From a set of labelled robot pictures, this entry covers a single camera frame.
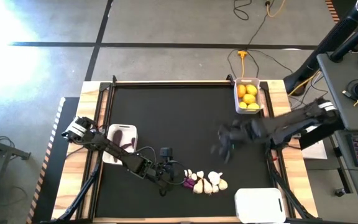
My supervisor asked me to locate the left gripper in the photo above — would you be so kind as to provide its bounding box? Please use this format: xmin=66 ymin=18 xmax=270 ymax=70
xmin=147 ymin=158 xmax=186 ymax=197

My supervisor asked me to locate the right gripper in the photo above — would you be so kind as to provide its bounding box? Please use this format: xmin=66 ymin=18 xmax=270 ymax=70
xmin=211 ymin=119 xmax=260 ymax=165

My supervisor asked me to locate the purple eggplant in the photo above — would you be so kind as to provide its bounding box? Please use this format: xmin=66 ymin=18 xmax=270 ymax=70
xmin=111 ymin=129 xmax=124 ymax=156

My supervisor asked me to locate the black table mat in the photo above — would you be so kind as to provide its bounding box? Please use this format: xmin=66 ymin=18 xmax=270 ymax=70
xmin=94 ymin=84 xmax=275 ymax=218

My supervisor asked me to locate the white plastic basket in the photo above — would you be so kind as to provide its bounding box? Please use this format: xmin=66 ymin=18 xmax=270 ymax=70
xmin=102 ymin=123 xmax=139 ymax=166
xmin=234 ymin=187 xmax=287 ymax=224
xmin=233 ymin=77 xmax=264 ymax=114

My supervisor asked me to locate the white paper sheet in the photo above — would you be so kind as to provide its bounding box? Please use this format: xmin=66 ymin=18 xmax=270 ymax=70
xmin=301 ymin=139 xmax=328 ymax=161

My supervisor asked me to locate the grey desk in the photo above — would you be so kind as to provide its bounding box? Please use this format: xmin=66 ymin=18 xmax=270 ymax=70
xmin=316 ymin=51 xmax=358 ymax=131

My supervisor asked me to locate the grey keyboard tray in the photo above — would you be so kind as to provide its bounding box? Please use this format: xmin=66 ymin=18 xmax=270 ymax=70
xmin=334 ymin=129 xmax=358 ymax=207

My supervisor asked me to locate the black tower fan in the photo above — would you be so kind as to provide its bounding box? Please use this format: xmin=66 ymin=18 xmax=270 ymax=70
xmin=283 ymin=0 xmax=358 ymax=95

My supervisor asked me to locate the black monitor pole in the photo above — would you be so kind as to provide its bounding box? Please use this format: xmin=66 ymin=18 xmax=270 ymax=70
xmin=329 ymin=14 xmax=358 ymax=63

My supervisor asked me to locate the grey metal stand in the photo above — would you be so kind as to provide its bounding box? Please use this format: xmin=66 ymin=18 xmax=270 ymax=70
xmin=0 ymin=126 xmax=31 ymax=218

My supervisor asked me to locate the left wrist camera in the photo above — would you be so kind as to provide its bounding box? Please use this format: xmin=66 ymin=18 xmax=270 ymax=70
xmin=159 ymin=147 xmax=173 ymax=160

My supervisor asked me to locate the black frame strut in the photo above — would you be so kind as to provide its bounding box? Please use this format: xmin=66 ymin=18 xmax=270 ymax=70
xmin=265 ymin=149 xmax=316 ymax=220
xmin=39 ymin=155 xmax=103 ymax=224

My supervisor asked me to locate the yellow extension cord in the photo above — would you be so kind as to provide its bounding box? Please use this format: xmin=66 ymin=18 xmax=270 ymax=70
xmin=237 ymin=50 xmax=248 ymax=78

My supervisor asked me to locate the black floor cable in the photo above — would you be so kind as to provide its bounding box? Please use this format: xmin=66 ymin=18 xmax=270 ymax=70
xmin=232 ymin=0 xmax=253 ymax=21

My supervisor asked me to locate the yellow floor cable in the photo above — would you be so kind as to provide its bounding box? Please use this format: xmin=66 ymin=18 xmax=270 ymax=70
xmin=265 ymin=0 xmax=287 ymax=18

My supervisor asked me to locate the coiled black cable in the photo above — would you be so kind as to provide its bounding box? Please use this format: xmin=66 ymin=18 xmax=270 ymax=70
xmin=342 ymin=79 xmax=358 ymax=105

